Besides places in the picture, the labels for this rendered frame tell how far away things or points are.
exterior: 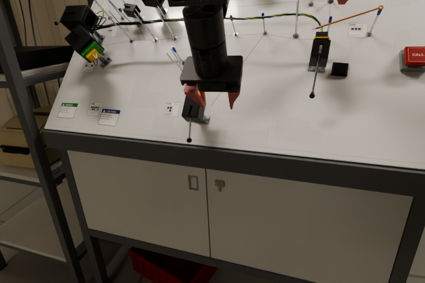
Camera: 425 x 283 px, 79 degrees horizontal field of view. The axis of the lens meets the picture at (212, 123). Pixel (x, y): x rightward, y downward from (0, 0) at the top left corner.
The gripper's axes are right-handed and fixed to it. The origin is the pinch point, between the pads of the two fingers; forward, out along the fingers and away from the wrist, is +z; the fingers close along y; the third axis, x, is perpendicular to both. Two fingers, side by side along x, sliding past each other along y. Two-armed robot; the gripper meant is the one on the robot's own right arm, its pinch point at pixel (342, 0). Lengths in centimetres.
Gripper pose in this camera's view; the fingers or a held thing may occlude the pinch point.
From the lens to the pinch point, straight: 74.5
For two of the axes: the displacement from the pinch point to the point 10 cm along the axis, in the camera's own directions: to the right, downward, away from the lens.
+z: 2.0, 4.8, 8.5
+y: -2.8, 8.7, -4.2
